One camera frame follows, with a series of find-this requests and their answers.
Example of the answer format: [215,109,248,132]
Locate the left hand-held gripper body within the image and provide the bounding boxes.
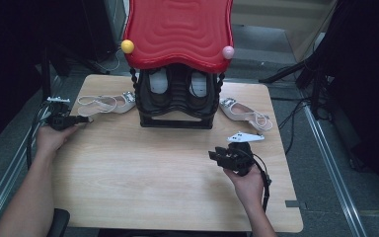
[43,96,80,131]

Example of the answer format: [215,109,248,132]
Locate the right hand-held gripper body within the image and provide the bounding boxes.
[222,131,265,178]

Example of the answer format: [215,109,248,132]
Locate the white strappy sandal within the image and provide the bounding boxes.
[77,91,137,123]
[219,97,274,133]

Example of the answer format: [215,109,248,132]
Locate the red and black shoe rack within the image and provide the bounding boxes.
[122,0,235,130]

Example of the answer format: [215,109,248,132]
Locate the person's left hand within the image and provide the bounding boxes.
[36,124,79,158]

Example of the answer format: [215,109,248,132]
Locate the person's right hand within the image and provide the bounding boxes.
[223,167,265,207]

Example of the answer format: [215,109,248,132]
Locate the black metal stand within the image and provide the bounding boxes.
[38,45,74,108]
[259,48,331,120]

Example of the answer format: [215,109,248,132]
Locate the black tape strip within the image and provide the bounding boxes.
[284,199,307,209]

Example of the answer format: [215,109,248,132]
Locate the black curtain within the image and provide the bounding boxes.
[0,0,117,154]
[322,0,379,205]

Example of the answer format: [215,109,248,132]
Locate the yellow ball knob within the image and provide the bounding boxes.
[120,39,135,54]

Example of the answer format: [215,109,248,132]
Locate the pink ball knob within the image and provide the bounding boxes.
[221,45,236,61]

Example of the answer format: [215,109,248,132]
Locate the person's dark clothing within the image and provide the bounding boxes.
[47,207,71,237]

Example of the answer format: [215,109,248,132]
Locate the left hand-held gripper cable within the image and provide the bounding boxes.
[25,102,52,171]

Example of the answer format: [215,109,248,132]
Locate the black floor cables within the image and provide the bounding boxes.
[270,97,314,156]

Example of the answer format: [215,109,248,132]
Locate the white floor cable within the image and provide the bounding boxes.
[95,48,123,73]

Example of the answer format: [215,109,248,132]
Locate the metal floor rail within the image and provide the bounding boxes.
[302,105,368,237]
[0,75,63,231]

